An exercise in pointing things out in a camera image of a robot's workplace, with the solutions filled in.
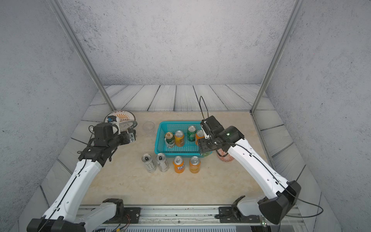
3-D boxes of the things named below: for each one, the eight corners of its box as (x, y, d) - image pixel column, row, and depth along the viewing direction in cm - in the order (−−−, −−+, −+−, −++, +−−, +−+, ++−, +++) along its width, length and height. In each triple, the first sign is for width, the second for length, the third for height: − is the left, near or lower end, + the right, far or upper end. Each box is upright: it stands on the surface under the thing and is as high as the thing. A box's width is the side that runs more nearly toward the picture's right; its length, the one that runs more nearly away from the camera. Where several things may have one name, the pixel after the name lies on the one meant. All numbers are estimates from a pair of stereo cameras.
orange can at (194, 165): (189, 173, 89) (189, 165, 80) (189, 164, 93) (189, 155, 84) (200, 173, 89) (200, 165, 80) (199, 164, 93) (200, 155, 84)
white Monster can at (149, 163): (146, 173, 89) (140, 162, 78) (148, 165, 93) (142, 153, 82) (155, 173, 89) (150, 162, 78) (157, 165, 93) (152, 153, 82)
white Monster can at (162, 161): (159, 172, 90) (154, 162, 79) (160, 164, 93) (156, 152, 82) (168, 172, 90) (165, 161, 79) (169, 164, 93) (166, 152, 82)
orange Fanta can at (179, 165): (174, 174, 89) (172, 166, 81) (175, 164, 94) (173, 155, 85) (184, 174, 89) (183, 165, 81) (184, 164, 93) (184, 155, 85)
